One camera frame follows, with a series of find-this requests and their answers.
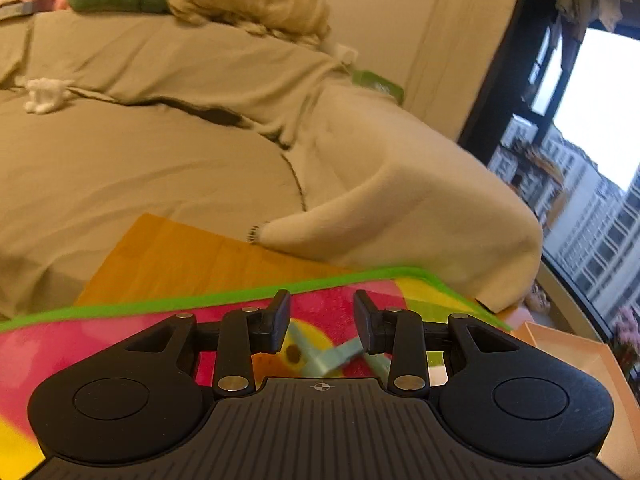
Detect beige covered sofa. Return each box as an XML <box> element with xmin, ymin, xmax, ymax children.
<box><xmin>0</xmin><ymin>7</ymin><xmax>545</xmax><ymax>322</ymax></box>

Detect black pillar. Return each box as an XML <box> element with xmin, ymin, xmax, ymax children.
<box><xmin>457</xmin><ymin>0</ymin><xmax>591</xmax><ymax>166</ymax></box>

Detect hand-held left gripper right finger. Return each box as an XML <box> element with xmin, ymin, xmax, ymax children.
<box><xmin>352</xmin><ymin>289</ymin><xmax>523</xmax><ymax>399</ymax></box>

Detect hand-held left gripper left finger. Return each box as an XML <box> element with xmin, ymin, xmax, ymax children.
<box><xmin>117</xmin><ymin>289</ymin><xmax>292</xmax><ymax>399</ymax></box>

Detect small white cloth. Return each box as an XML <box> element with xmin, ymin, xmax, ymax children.
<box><xmin>23</xmin><ymin>78</ymin><xmax>72</xmax><ymax>115</ymax></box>

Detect pink flowers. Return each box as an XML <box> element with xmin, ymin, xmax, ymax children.
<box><xmin>612</xmin><ymin>306</ymin><xmax>640</xmax><ymax>377</ymax></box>

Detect light blue plastic clip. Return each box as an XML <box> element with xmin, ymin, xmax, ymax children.
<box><xmin>286</xmin><ymin>324</ymin><xmax>392</xmax><ymax>377</ymax></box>

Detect beige slippers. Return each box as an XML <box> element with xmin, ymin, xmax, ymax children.
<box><xmin>524</xmin><ymin>280</ymin><xmax>552</xmax><ymax>312</ymax></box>

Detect cardboard box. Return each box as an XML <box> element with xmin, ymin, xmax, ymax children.
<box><xmin>512</xmin><ymin>321</ymin><xmax>632</xmax><ymax>401</ymax></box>

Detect orange floor mat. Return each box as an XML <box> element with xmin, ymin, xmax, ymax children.
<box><xmin>75</xmin><ymin>213</ymin><xmax>353</xmax><ymax>307</ymax></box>

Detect beige pillow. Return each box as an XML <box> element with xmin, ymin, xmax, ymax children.
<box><xmin>166</xmin><ymin>0</ymin><xmax>332</xmax><ymax>45</ymax></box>

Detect green packet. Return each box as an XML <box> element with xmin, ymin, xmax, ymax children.
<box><xmin>350</xmin><ymin>68</ymin><xmax>405</xmax><ymax>107</ymax></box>

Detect colourful play mat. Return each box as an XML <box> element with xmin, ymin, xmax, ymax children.
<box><xmin>0</xmin><ymin>267</ymin><xmax>514</xmax><ymax>480</ymax></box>

